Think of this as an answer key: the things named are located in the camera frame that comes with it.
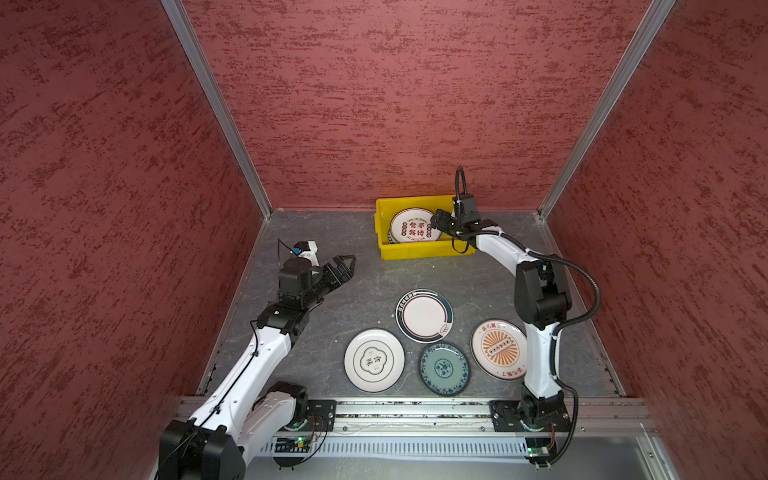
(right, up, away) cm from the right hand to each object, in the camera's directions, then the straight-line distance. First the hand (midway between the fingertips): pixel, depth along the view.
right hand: (441, 224), depth 102 cm
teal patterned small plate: (-2, -42, -20) cm, 46 cm away
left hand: (-30, -13, -22) cm, 40 cm away
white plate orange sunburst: (+15, -37, -16) cm, 43 cm away
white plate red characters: (-9, 0, +9) cm, 13 cm away
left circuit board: (-41, -56, -31) cm, 76 cm away
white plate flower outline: (-22, -40, -19) cm, 49 cm away
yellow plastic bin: (-20, +7, +12) cm, 24 cm away
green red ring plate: (-7, -30, -9) cm, 32 cm away
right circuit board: (+19, -56, -31) cm, 66 cm away
